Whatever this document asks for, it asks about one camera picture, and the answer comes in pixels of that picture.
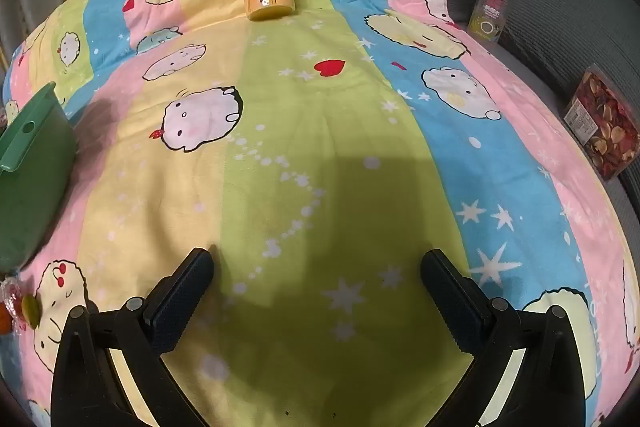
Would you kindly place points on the cartoon printed blanket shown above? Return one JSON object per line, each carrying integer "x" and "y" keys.
{"x": 320, "y": 132}

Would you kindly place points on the plastic-wrapped red fruit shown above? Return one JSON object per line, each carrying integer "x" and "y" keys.
{"x": 11, "y": 294}

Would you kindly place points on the grey ribbed sofa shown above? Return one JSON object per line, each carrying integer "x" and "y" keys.
{"x": 575, "y": 7}

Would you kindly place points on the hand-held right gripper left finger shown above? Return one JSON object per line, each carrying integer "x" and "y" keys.
{"x": 180, "y": 302}

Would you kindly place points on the green plastic basin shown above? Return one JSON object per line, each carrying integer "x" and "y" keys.
{"x": 35, "y": 167}

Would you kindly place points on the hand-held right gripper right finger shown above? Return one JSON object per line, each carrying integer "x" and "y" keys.
{"x": 450, "y": 302}

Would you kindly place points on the dried fruit packet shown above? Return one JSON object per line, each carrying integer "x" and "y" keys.
{"x": 605, "y": 122}

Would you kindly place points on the clear plastic drink bottle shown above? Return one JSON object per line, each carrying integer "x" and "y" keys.
{"x": 490, "y": 12}

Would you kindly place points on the grey curtain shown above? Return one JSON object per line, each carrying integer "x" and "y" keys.
{"x": 35, "y": 7}

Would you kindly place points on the small green fruit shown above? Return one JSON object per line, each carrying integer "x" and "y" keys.
{"x": 30, "y": 311}

